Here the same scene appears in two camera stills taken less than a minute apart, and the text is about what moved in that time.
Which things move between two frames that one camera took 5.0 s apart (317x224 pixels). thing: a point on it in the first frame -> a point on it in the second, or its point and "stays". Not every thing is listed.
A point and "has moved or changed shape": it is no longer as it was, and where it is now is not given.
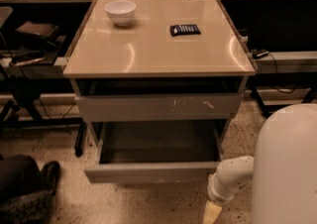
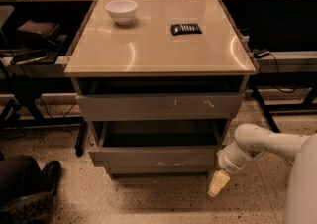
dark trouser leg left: x=20 y=175 stays
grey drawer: x=146 y=152 has moved or changed shape
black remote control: x=184 y=29 stays
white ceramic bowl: x=121 y=11 stays
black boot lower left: x=34 y=207 stays
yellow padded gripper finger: x=211 y=213 -> x=220 y=180
